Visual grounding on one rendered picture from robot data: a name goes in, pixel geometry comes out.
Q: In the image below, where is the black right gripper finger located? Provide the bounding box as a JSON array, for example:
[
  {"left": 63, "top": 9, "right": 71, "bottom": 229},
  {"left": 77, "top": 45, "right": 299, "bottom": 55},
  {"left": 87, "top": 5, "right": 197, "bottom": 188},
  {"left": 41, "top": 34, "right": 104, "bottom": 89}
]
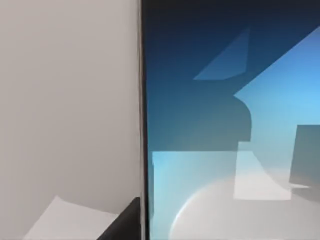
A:
[{"left": 96, "top": 196, "right": 142, "bottom": 240}]

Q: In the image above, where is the blue panel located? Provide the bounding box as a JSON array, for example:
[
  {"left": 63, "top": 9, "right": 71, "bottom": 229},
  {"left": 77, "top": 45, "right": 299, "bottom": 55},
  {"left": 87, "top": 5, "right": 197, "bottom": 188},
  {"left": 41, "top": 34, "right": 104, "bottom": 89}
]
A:
[{"left": 138, "top": 0, "right": 320, "bottom": 240}]

